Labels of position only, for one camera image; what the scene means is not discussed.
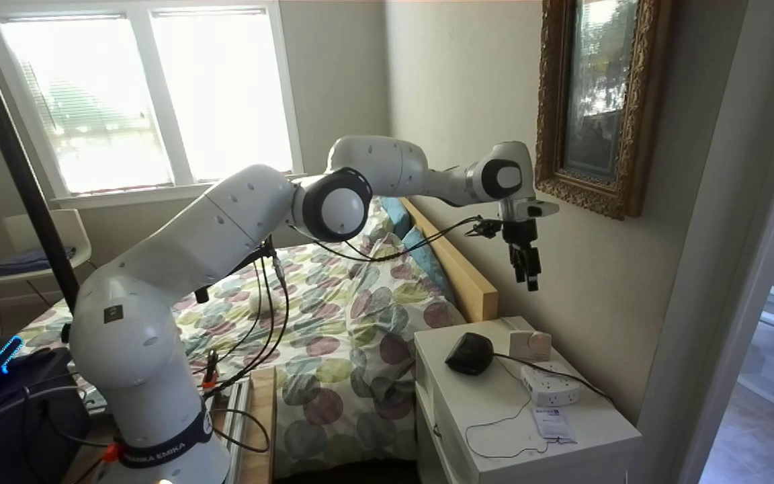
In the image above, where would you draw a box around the small white box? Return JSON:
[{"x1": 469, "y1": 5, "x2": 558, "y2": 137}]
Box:
[{"x1": 506, "y1": 329, "x2": 555, "y2": 367}]

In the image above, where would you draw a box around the black dome device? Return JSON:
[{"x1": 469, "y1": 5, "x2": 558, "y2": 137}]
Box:
[{"x1": 443, "y1": 330, "x2": 498, "y2": 380}]

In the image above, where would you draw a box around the white door frame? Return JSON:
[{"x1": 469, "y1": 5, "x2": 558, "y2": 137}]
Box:
[{"x1": 635, "y1": 0, "x2": 774, "y2": 484}]

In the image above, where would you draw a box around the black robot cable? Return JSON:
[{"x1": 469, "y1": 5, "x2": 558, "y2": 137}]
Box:
[
  {"x1": 197, "y1": 236, "x2": 296, "y2": 403},
  {"x1": 210, "y1": 403, "x2": 276, "y2": 458}
]

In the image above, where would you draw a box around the black stand pole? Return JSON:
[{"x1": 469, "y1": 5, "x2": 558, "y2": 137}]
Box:
[{"x1": 0, "y1": 33, "x2": 82, "y2": 313}]

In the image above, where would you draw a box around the thin black wire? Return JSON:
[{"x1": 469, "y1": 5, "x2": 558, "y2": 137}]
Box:
[{"x1": 463, "y1": 394, "x2": 555, "y2": 462}]

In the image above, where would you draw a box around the gold framed painting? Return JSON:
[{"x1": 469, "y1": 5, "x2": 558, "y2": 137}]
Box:
[{"x1": 533, "y1": 0, "x2": 678, "y2": 224}]

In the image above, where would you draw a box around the white device with cable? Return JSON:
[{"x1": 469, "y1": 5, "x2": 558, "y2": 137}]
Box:
[{"x1": 515, "y1": 363, "x2": 588, "y2": 411}]

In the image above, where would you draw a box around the white framed window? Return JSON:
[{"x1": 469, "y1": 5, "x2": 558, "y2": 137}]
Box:
[{"x1": 0, "y1": 0, "x2": 310, "y2": 212}]

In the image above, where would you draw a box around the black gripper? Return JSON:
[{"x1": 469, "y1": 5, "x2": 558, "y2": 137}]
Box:
[{"x1": 502, "y1": 219, "x2": 546, "y2": 297}]

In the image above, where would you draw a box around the blue pillow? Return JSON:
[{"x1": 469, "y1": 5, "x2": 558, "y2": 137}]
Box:
[{"x1": 373, "y1": 195, "x2": 456, "y2": 305}]

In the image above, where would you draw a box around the bedspread with coloured circles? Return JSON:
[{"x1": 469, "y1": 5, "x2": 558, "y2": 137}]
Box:
[{"x1": 14, "y1": 200, "x2": 469, "y2": 482}]

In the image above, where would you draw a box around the blue seat cushion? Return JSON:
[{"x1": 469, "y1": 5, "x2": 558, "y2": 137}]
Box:
[{"x1": 0, "y1": 248, "x2": 57, "y2": 278}]

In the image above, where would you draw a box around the white chair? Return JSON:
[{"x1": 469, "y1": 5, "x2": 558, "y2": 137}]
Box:
[{"x1": 0, "y1": 208, "x2": 96, "y2": 305}]

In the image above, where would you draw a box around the white nightstand with drawers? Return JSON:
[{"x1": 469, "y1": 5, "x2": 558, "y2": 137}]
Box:
[{"x1": 409, "y1": 314, "x2": 644, "y2": 484}]

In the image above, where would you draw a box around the dark bag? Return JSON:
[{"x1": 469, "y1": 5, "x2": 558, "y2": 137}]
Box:
[{"x1": 0, "y1": 345, "x2": 96, "y2": 484}]

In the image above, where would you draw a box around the dark device cable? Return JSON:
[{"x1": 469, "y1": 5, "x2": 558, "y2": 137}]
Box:
[{"x1": 488, "y1": 351, "x2": 619, "y2": 403}]

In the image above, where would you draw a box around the wooden board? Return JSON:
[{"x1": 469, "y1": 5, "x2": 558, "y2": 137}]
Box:
[{"x1": 220, "y1": 367, "x2": 279, "y2": 484}]

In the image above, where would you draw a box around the thick black cable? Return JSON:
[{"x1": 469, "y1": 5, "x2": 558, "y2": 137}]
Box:
[{"x1": 315, "y1": 212, "x2": 507, "y2": 267}]

